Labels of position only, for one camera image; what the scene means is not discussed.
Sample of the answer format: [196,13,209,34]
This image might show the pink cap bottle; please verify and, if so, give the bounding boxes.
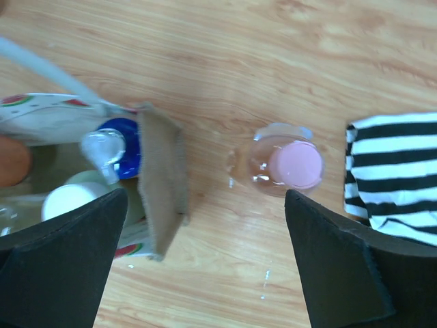
[226,122,324,197]

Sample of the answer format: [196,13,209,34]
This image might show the watermelon print canvas bag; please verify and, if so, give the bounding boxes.
[1,38,188,261]

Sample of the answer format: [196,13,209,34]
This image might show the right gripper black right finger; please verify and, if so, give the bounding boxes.
[285,190,436,327]

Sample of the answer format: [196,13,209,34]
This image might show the large cream lid bottle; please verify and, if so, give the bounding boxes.
[41,170,145,226]

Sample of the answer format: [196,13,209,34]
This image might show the blue spray bottle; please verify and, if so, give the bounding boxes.
[80,118,141,185]

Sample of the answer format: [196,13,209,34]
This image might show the black white striped cloth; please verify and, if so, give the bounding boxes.
[343,112,436,246]

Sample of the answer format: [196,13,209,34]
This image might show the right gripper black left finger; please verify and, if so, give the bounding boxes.
[1,189,128,327]

